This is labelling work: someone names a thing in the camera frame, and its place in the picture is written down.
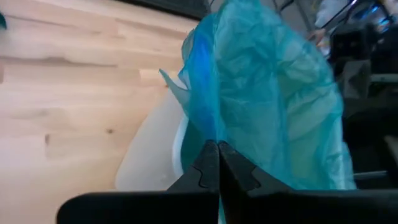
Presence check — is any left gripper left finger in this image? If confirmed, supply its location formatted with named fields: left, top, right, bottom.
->
left=57, top=139, right=220, bottom=224

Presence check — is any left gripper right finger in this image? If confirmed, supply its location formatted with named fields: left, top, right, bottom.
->
left=218, top=140, right=398, bottom=224

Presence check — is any teal bag stack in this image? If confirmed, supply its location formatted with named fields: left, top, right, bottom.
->
left=159, top=0, right=357, bottom=191

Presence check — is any white plastic trash bin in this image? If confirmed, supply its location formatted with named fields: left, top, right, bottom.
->
left=114, top=82, right=191, bottom=191

